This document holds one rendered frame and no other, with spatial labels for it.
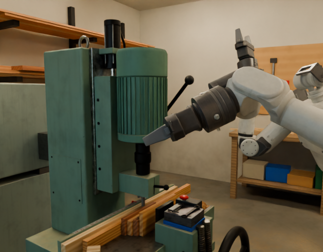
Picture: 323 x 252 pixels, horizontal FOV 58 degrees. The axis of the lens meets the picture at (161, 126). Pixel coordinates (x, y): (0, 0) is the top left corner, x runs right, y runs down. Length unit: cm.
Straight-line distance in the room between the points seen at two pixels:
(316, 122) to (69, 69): 82
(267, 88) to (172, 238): 53
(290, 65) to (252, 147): 296
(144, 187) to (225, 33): 366
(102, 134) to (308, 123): 69
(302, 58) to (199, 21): 157
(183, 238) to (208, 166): 375
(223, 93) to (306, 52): 358
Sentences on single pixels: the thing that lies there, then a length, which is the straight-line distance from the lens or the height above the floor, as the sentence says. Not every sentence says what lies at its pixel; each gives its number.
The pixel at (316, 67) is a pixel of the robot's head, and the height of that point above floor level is 144.
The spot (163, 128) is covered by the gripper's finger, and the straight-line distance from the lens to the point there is 65.
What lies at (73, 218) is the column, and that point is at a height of 88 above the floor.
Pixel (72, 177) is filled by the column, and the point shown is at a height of 105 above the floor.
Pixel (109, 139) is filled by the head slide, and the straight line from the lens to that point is 104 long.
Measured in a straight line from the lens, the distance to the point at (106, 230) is 97.
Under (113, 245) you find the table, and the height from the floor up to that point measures 90.
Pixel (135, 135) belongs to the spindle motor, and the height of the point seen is 122.
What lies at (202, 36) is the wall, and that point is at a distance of 461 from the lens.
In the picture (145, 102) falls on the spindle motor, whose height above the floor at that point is 133.
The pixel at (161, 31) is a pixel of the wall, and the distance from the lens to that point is 496.
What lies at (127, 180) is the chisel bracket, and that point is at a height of 105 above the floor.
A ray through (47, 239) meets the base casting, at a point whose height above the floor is 80.
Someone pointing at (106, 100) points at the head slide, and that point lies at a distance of 104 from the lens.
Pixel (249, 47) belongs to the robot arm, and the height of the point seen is 156.
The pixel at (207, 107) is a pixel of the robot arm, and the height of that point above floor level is 133.
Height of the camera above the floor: 137
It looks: 7 degrees down
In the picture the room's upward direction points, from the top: straight up
